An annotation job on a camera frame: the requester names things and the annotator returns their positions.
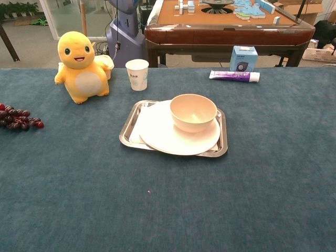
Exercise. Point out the beige bowl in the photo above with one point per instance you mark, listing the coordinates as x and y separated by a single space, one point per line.
183 123

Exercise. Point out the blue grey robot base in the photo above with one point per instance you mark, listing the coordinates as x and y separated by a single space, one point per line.
127 34

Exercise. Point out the silver metal tray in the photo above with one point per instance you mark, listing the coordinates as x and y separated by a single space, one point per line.
126 137

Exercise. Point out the white round plate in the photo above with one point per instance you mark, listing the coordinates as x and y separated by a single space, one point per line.
162 136

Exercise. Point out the white paper cup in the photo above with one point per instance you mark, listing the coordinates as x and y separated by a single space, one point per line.
137 76

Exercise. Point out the blue tablecloth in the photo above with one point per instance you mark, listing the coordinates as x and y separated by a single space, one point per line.
168 197

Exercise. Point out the purple white toothpaste tube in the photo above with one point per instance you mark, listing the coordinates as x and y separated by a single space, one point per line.
231 75

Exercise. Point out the cream plastic container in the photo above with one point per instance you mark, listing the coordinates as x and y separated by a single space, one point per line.
106 61

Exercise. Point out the yellow plush dinosaur toy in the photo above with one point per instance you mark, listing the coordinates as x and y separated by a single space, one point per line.
84 78

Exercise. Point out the light blue product box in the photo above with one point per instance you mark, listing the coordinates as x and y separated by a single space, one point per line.
244 59

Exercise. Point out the brown mahjong table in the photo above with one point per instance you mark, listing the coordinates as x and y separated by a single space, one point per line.
223 34

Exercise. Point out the black mahjong table dial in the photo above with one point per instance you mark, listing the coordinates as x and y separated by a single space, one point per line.
218 6

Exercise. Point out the wooden pole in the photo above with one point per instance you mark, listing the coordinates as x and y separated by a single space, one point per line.
83 18

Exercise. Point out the bunch of red grapes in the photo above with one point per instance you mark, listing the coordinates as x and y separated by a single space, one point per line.
18 120

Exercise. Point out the single blue white mahjong tile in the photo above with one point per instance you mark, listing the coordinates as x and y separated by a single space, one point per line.
276 20

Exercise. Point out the green floor object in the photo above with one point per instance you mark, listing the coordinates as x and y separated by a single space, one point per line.
39 21

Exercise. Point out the white plastic basket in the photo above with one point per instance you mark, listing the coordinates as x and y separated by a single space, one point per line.
319 53

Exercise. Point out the black table leg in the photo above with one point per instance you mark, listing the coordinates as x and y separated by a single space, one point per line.
9 44

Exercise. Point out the cardboard box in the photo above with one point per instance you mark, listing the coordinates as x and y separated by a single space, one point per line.
309 10

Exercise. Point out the black bag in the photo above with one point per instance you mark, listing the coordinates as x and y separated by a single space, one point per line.
325 31

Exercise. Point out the row of potted plants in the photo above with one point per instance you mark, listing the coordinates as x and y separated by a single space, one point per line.
18 9

